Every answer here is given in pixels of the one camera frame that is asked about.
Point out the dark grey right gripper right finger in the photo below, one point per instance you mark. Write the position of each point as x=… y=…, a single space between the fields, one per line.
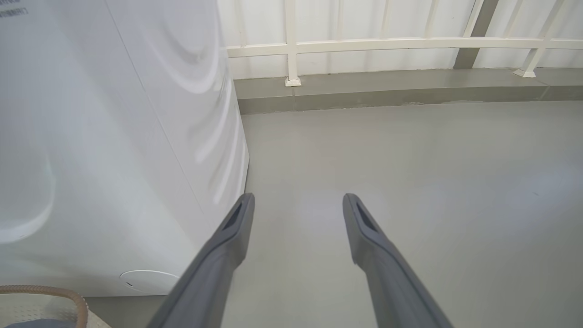
x=391 y=282

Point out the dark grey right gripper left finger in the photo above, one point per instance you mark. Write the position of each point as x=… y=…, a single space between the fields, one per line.
x=209 y=278

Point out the white washing machine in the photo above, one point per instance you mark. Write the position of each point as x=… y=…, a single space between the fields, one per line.
x=114 y=159

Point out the white basket with brown rim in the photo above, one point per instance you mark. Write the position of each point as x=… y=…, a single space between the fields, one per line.
x=41 y=307

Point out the round white filter cover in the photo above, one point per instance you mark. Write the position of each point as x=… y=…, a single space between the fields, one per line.
x=148 y=280

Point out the grey concrete curb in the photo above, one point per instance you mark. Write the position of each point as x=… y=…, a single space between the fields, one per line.
x=387 y=89

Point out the white metal railing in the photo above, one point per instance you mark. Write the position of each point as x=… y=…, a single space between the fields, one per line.
x=387 y=44

